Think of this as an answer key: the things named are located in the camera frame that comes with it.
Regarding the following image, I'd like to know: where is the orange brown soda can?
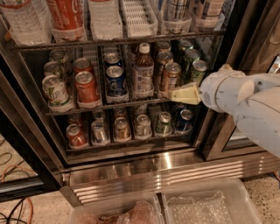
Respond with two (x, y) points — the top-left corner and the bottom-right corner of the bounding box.
(159, 61), (181, 92)

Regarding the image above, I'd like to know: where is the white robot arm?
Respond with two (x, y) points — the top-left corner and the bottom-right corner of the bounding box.
(167, 70), (280, 158)

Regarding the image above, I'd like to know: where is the blue can bottom shelf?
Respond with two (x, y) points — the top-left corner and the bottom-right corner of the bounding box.
(175, 109), (193, 131)

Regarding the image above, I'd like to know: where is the green can front right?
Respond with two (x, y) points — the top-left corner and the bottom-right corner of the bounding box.
(186, 59), (208, 86)

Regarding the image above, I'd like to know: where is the green can middle right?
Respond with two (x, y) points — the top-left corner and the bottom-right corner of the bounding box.
(181, 49), (200, 81)

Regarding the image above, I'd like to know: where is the green can bottom shelf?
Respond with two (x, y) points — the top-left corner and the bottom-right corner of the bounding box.
(155, 111), (172, 135)

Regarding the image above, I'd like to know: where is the brown can second row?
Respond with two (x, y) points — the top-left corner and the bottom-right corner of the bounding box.
(155, 51), (173, 83)

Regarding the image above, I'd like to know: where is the green can back right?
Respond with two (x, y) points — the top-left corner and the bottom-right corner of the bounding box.
(178, 39), (193, 55)

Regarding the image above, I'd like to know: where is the brown can back row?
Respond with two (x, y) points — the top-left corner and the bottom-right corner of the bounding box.
(155, 40), (172, 55)

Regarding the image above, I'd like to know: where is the clear silver can bottom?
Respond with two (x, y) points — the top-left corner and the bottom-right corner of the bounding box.
(136, 115), (151, 137)

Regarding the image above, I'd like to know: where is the blue pepsi can front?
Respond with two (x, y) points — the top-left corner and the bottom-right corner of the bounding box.
(106, 66), (127, 97)

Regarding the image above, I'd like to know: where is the blue pepsi can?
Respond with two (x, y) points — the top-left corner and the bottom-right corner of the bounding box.
(104, 52), (123, 68)
(106, 66), (127, 97)

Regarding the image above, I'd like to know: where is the gold can bottom shelf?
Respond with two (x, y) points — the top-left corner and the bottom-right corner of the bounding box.
(114, 117), (130, 140)

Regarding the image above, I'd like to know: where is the fridge glass door right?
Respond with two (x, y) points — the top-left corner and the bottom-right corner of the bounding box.
(203, 0), (280, 161)

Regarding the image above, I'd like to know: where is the blue pepsi can back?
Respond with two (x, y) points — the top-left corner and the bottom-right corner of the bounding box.
(104, 52), (123, 68)

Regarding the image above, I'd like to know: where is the white plastic shelf tray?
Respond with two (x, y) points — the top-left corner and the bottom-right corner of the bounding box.
(120, 0), (158, 38)

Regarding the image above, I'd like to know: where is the silver can bottom shelf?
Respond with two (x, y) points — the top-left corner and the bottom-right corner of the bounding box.
(91, 121), (108, 144)

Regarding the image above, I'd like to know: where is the steel fridge base grille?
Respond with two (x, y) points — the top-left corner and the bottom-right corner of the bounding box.
(60, 150), (280, 207)

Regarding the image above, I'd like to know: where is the red orange can front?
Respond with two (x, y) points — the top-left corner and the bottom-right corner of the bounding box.
(75, 71), (99, 103)

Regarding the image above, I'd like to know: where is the red orange can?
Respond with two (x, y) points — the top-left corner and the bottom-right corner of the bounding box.
(75, 71), (99, 103)
(73, 58), (94, 74)

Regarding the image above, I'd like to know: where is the red orange can back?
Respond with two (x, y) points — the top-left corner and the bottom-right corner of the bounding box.
(73, 58), (94, 74)

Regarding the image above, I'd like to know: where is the red can bottom shelf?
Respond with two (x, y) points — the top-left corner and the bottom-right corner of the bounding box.
(66, 124), (88, 147)

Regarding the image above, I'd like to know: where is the white green can front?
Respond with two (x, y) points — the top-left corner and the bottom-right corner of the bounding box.
(42, 75), (70, 107)

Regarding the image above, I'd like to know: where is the white green can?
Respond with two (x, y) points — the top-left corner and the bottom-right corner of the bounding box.
(42, 75), (70, 107)
(49, 49), (70, 71)
(44, 61), (63, 78)

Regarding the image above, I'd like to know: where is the white green can back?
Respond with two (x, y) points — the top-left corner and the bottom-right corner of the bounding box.
(49, 49), (70, 71)

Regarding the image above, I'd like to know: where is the white green can middle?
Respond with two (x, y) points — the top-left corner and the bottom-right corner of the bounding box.
(44, 61), (63, 78)

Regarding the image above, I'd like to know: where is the iced tea bottle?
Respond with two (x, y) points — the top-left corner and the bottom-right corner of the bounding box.
(133, 43), (154, 93)

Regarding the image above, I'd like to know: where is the clear plastic bin right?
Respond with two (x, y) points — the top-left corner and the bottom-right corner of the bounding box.
(162, 178), (263, 224)

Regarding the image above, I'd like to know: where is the clear plastic bin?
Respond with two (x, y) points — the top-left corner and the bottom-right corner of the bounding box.
(66, 192), (165, 224)
(162, 178), (263, 224)

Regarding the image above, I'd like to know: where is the clear plastic bin left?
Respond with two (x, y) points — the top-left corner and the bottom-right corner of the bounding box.
(66, 192), (165, 224)

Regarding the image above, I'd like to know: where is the red coca cola bottle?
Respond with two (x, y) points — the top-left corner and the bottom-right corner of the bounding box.
(46, 0), (83, 31)

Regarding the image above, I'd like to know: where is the clear water bottle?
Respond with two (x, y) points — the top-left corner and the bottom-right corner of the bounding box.
(0, 0), (52, 46)

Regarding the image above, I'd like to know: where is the middle wire shelf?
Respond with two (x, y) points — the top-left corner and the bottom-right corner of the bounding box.
(45, 98), (170, 116)

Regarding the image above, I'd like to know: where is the wire shelf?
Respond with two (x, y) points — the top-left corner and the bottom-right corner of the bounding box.
(45, 98), (170, 116)
(9, 30), (226, 52)

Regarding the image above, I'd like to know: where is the upper wire shelf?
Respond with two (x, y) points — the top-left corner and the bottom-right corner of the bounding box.
(9, 30), (226, 52)

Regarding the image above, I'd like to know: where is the orange cable on floor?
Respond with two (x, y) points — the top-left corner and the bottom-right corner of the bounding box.
(0, 164), (34, 224)

